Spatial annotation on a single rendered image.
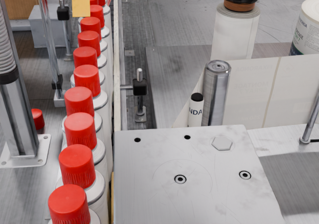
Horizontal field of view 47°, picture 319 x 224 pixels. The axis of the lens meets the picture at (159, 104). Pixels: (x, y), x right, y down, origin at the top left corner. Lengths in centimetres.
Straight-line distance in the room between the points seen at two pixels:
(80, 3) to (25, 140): 27
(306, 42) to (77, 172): 64
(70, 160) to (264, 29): 97
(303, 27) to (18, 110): 62
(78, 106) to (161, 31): 76
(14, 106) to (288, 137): 50
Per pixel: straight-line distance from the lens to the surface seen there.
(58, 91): 75
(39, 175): 71
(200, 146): 29
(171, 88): 81
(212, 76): 53
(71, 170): 36
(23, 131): 70
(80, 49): 54
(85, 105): 44
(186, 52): 95
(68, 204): 33
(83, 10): 66
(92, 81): 48
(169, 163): 27
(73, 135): 40
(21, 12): 125
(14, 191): 70
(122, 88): 76
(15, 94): 66
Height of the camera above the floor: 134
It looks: 37 degrees down
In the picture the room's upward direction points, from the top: 1 degrees clockwise
